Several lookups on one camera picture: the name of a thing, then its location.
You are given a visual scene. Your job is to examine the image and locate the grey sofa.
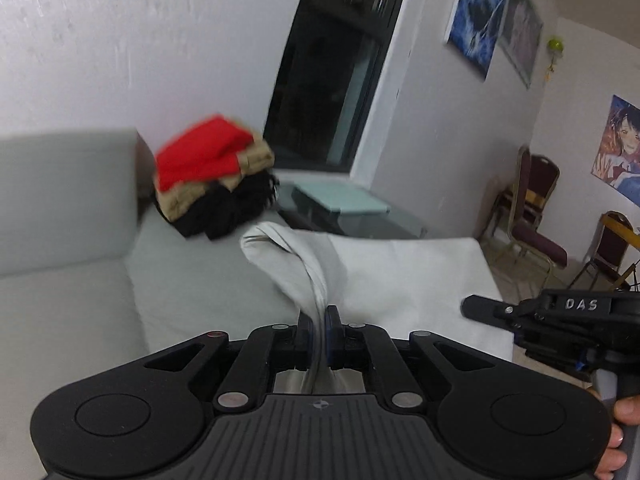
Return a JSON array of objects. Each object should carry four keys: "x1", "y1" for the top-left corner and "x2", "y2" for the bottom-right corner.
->
[{"x1": 0, "y1": 127, "x2": 516, "y2": 480}]

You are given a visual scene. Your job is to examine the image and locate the glass side table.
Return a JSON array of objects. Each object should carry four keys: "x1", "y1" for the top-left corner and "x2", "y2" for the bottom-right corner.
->
[{"x1": 274, "y1": 180, "x2": 430, "y2": 241}]

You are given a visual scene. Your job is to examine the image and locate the green wall ornament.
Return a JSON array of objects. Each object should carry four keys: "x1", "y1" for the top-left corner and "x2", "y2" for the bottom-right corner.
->
[{"x1": 545, "y1": 35, "x2": 566, "y2": 82}]

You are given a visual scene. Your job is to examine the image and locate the black garment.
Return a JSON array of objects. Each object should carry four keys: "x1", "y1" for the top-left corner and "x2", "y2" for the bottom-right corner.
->
[{"x1": 170, "y1": 170, "x2": 282, "y2": 242}]

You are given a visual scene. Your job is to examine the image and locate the framed wall picture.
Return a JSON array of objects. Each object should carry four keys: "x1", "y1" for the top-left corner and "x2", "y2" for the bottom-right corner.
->
[{"x1": 497, "y1": 0, "x2": 545, "y2": 92}]

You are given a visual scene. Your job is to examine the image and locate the black tripod stand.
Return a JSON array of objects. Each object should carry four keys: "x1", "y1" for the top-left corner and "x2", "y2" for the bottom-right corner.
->
[{"x1": 614, "y1": 256, "x2": 640, "y2": 294}]

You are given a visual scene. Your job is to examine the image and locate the pile of folded clothes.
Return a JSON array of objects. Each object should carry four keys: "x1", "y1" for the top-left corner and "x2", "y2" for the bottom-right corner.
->
[{"x1": 152, "y1": 132, "x2": 276, "y2": 223}]

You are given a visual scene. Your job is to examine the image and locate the blue wall poster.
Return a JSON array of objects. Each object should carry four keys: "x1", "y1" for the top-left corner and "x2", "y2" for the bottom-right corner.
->
[{"x1": 444, "y1": 0, "x2": 507, "y2": 82}]

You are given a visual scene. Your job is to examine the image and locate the dark window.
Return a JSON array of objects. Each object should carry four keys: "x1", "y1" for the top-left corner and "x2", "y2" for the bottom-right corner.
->
[{"x1": 262, "y1": 0, "x2": 417, "y2": 175}]

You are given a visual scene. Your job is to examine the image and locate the person's right hand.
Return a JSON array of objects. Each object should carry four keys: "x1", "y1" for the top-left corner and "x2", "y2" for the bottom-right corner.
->
[{"x1": 606, "y1": 394, "x2": 640, "y2": 480}]

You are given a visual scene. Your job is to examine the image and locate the anime wall poster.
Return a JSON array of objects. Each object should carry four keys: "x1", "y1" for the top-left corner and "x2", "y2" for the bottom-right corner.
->
[{"x1": 590, "y1": 94, "x2": 640, "y2": 209}]

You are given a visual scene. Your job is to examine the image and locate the maroon banquet chair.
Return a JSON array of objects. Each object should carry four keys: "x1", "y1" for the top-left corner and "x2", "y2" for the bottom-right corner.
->
[
  {"x1": 569, "y1": 210, "x2": 640, "y2": 292},
  {"x1": 479, "y1": 145, "x2": 570, "y2": 283}
]

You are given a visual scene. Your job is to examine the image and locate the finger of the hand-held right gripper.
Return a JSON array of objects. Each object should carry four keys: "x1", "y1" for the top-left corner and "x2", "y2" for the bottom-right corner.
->
[{"x1": 460, "y1": 294, "x2": 522, "y2": 323}]

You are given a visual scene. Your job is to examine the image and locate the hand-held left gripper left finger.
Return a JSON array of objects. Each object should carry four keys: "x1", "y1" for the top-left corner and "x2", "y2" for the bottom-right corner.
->
[{"x1": 145, "y1": 310, "x2": 317, "y2": 411}]

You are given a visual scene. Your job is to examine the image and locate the white garment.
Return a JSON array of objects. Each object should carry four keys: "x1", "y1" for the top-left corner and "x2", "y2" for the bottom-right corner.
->
[{"x1": 239, "y1": 222, "x2": 516, "y2": 396}]

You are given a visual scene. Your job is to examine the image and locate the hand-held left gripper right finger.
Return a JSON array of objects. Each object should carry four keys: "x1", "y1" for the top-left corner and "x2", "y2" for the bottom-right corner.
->
[{"x1": 325, "y1": 306, "x2": 493, "y2": 409}]

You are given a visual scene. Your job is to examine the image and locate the red garment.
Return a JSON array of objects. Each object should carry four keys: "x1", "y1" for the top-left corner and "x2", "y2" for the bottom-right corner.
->
[{"x1": 154, "y1": 114, "x2": 252, "y2": 195}]

